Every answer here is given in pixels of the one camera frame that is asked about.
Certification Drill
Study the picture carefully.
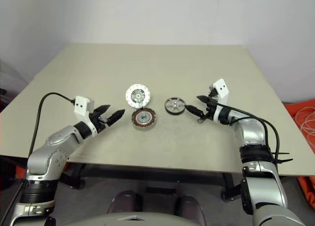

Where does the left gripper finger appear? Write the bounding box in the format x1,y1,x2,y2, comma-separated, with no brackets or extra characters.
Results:
106,109,126,126
94,104,111,117

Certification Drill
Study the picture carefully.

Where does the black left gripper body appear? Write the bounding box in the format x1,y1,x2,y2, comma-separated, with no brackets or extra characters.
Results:
89,112,111,134

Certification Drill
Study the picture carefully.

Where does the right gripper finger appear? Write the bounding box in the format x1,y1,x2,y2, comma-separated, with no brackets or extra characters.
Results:
196,95,211,105
185,104,204,117

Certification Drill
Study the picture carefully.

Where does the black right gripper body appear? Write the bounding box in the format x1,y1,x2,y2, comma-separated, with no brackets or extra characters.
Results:
201,95,219,121

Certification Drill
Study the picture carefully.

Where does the black round rotor wheel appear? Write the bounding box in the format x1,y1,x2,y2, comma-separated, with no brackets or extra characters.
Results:
164,96,187,115

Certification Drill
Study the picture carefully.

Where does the white round motor cover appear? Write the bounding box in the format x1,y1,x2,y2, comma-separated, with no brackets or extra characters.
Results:
125,83,151,111

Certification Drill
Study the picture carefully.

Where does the round grey metal disc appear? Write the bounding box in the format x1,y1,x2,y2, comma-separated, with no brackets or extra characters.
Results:
130,107,157,131

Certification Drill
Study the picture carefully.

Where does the dark maroon rounded shape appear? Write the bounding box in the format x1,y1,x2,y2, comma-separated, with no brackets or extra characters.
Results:
176,195,207,226
108,190,136,219

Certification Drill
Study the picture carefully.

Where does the black zip tie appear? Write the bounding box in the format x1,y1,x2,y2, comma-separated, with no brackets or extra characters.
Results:
270,151,294,164

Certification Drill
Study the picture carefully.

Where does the grey robot torso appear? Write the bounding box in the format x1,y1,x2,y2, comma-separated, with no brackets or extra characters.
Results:
53,212,259,226

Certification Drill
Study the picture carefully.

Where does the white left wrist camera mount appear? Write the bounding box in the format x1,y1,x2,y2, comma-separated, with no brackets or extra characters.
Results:
73,96,99,136

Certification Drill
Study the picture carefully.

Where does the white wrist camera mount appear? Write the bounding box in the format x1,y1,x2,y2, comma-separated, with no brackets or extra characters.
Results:
209,78,232,125
73,96,99,136

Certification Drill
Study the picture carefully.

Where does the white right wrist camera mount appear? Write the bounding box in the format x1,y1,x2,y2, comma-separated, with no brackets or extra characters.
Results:
209,78,232,125

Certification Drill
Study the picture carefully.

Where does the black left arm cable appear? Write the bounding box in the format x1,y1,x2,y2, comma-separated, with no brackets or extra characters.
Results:
28,92,76,158

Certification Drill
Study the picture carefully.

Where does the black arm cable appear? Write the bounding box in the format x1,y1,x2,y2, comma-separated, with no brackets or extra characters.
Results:
28,92,76,158
216,102,283,164

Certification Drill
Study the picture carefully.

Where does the black table frame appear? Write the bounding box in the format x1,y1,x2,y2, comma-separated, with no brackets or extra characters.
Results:
0,155,243,202

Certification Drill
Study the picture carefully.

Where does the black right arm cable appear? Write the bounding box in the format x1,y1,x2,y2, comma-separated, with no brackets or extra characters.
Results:
216,102,283,164

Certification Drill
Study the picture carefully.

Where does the white coiled cord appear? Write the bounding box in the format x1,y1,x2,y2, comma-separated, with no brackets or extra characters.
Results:
292,107,315,148

